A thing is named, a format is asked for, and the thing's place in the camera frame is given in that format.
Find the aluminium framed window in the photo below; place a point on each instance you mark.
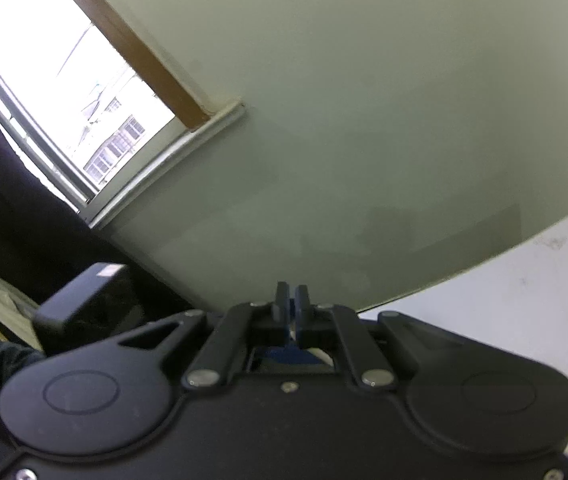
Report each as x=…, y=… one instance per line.
x=63, y=85

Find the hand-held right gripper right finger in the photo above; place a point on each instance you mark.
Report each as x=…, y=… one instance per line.
x=304, y=310

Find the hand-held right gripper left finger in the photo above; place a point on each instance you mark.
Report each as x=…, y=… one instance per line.
x=282, y=310

